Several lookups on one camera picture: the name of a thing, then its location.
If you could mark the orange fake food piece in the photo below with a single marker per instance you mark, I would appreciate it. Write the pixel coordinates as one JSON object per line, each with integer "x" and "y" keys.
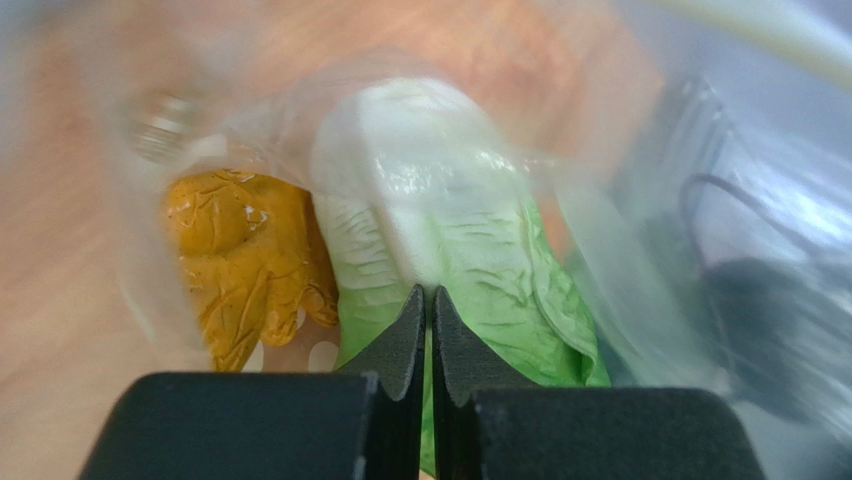
{"x": 253, "y": 259}

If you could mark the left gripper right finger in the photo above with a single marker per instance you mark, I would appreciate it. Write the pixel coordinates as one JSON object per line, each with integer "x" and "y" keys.
{"x": 492, "y": 422}

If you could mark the clear zip top bag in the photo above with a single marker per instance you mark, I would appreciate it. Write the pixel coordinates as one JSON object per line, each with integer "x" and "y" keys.
{"x": 709, "y": 261}

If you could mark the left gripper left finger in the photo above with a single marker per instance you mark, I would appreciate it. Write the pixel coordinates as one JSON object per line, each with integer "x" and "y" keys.
{"x": 362, "y": 421}

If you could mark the green white fake cabbage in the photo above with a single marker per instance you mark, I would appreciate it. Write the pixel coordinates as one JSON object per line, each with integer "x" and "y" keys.
{"x": 413, "y": 186}

